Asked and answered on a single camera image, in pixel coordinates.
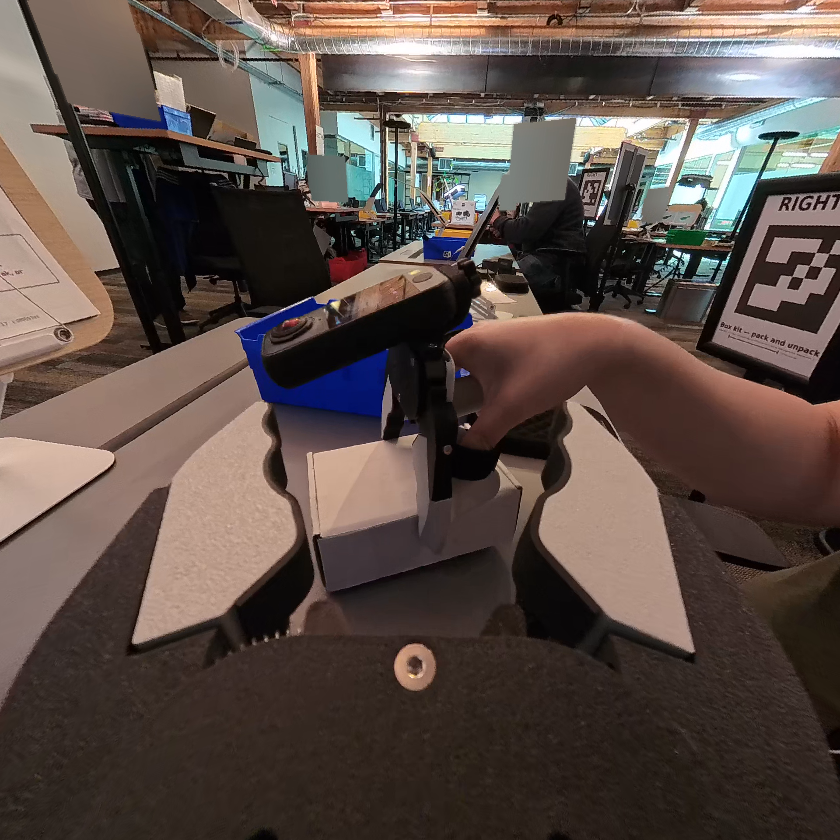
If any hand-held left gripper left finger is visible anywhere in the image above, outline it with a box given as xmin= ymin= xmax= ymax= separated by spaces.
xmin=130 ymin=399 xmax=326 ymax=652

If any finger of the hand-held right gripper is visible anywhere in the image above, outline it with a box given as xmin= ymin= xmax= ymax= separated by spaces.
xmin=412 ymin=400 xmax=459 ymax=553
xmin=381 ymin=357 xmax=421 ymax=442

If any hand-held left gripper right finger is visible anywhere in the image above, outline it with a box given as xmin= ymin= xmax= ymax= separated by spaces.
xmin=511 ymin=400 xmax=697 ymax=659

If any white cardboard box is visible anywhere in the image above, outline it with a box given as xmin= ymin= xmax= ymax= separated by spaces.
xmin=307 ymin=433 xmax=524 ymax=593

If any blue plastic bin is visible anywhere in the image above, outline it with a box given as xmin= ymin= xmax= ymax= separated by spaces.
xmin=236 ymin=295 xmax=475 ymax=419

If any person's right forearm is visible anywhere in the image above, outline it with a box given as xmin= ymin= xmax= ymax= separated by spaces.
xmin=610 ymin=318 xmax=840 ymax=529

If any open grey laptop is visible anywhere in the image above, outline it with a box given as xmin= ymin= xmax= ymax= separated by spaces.
xmin=457 ymin=190 xmax=501 ymax=260

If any person's right hand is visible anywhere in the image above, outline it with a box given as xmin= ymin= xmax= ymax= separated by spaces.
xmin=445 ymin=311 xmax=636 ymax=454

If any small blue storage bin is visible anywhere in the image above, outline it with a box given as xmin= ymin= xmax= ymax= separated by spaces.
xmin=423 ymin=233 xmax=475 ymax=263

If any black office chair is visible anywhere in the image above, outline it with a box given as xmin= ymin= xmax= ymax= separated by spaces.
xmin=210 ymin=187 xmax=332 ymax=329
xmin=586 ymin=222 xmax=648 ymax=311

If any black case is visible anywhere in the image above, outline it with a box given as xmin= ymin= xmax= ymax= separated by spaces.
xmin=482 ymin=258 xmax=530 ymax=294

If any white metal sheet stand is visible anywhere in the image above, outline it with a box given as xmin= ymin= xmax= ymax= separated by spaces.
xmin=0 ymin=341 xmax=116 ymax=543

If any dark hanging jacket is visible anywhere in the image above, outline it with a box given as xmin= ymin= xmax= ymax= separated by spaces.
xmin=154 ymin=167 xmax=219 ymax=294

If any person's olive clothing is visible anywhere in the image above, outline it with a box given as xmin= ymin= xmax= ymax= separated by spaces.
xmin=743 ymin=551 xmax=840 ymax=752

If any metal trash bin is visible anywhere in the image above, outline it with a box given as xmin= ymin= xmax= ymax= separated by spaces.
xmin=656 ymin=279 xmax=719 ymax=324

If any wooden sign board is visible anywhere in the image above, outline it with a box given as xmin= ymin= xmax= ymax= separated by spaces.
xmin=0 ymin=134 xmax=116 ymax=368

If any small black-white tag sign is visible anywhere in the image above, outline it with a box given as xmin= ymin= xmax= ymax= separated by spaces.
xmin=576 ymin=167 xmax=613 ymax=221

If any wooden top standing desk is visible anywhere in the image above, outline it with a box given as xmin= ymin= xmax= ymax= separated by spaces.
xmin=31 ymin=121 xmax=283 ymax=349

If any blue crate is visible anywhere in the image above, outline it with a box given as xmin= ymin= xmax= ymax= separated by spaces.
xmin=110 ymin=105 xmax=193 ymax=135

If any framed black-white tag sign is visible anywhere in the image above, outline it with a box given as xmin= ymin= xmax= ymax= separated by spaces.
xmin=696 ymin=174 xmax=840 ymax=403

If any printed instruction sheet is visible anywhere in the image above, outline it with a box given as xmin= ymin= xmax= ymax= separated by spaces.
xmin=0 ymin=187 xmax=101 ymax=347

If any black metal pole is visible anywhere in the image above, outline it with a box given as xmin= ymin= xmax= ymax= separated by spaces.
xmin=18 ymin=0 xmax=165 ymax=355

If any black floor lamp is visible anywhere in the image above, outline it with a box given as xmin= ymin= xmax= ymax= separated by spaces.
xmin=725 ymin=130 xmax=802 ymax=247

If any wooden post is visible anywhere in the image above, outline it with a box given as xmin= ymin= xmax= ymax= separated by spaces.
xmin=298 ymin=54 xmax=324 ymax=155

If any silver ventilation duct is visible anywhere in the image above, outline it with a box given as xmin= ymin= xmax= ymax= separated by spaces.
xmin=190 ymin=3 xmax=840 ymax=61

